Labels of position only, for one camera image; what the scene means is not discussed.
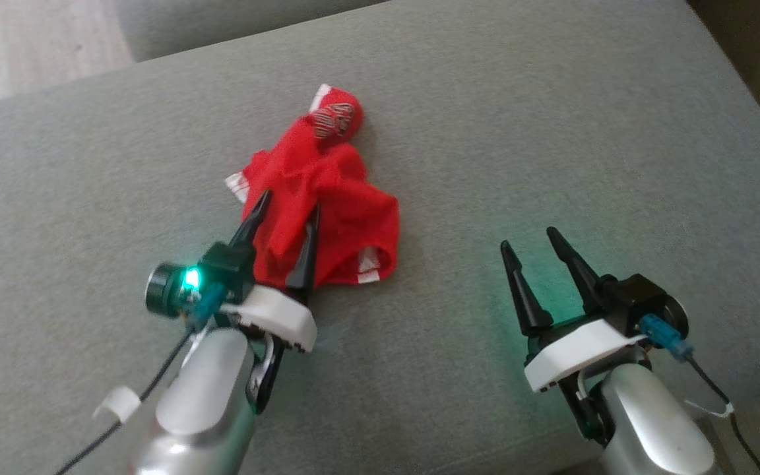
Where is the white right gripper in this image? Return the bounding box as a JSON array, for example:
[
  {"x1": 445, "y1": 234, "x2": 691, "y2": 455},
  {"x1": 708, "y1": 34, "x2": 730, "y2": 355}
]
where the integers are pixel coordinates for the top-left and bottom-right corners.
[{"x1": 500, "y1": 227, "x2": 648, "y2": 444}]

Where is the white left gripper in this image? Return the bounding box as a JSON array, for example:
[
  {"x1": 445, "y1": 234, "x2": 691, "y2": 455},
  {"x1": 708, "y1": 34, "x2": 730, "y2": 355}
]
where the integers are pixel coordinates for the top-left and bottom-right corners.
[{"x1": 222, "y1": 190, "x2": 321, "y2": 413}]

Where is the red shorts white waistband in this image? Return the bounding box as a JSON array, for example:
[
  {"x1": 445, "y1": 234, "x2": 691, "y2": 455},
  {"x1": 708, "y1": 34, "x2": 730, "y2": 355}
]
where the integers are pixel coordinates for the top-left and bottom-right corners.
[{"x1": 225, "y1": 84, "x2": 400, "y2": 291}]

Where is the grey fabric sofa seat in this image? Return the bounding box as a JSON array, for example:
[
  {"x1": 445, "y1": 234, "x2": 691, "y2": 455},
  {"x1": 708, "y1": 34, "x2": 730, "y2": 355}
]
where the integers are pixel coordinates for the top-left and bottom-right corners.
[{"x1": 0, "y1": 0, "x2": 760, "y2": 475}]

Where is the grey sofa cushion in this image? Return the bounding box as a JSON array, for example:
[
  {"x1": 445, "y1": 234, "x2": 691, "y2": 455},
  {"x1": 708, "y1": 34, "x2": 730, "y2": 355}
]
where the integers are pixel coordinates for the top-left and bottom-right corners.
[{"x1": 116, "y1": 0, "x2": 391, "y2": 63}]

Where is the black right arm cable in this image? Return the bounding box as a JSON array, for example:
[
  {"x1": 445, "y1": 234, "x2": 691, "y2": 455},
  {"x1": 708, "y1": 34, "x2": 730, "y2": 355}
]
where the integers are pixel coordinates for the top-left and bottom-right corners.
[{"x1": 639, "y1": 314, "x2": 760, "y2": 475}]

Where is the white cable tag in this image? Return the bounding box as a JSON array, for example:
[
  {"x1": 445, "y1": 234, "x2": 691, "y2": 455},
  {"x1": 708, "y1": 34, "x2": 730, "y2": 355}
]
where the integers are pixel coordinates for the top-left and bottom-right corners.
[{"x1": 687, "y1": 399, "x2": 736, "y2": 418}]

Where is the white cable clip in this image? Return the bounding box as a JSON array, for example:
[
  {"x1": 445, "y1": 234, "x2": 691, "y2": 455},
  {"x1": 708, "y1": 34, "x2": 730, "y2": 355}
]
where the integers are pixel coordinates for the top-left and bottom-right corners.
[{"x1": 93, "y1": 387, "x2": 142, "y2": 423}]

